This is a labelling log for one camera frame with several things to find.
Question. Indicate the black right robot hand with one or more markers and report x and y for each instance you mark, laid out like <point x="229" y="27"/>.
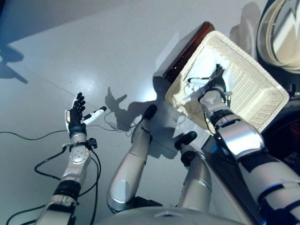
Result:
<point x="219" y="77"/>

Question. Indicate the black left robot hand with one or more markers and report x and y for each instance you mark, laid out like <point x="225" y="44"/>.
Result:
<point x="75" y="117"/>

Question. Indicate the white cloth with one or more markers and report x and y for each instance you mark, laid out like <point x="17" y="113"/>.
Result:
<point x="206" y="63"/>

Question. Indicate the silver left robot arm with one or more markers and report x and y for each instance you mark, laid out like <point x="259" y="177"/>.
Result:
<point x="75" y="164"/>

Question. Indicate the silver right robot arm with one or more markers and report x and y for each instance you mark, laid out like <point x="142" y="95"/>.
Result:
<point x="243" y="140"/>

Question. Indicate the round washing machine door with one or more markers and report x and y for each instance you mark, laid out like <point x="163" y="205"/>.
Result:
<point x="269" y="35"/>

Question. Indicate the grey front-load washing machine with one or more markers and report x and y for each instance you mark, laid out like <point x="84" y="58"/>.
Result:
<point x="286" y="140"/>

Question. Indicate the white wicker basket tray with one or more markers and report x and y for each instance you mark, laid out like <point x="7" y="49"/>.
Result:
<point x="253" y="93"/>

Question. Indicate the dark brown wooden stool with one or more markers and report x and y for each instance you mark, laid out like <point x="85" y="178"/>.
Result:
<point x="185" y="54"/>

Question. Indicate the silver left robot leg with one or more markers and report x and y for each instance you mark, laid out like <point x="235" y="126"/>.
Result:
<point x="126" y="173"/>

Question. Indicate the silver robot leg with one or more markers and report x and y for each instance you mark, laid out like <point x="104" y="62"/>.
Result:
<point x="197" y="182"/>
<point x="126" y="173"/>

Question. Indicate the silver right robot leg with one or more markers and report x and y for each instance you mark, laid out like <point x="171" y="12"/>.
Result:
<point x="197" y="182"/>

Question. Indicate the grey robot torso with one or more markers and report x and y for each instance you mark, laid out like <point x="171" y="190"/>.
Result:
<point x="164" y="216"/>

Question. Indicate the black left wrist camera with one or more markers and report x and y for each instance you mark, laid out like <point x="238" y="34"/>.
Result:
<point x="92" y="143"/>

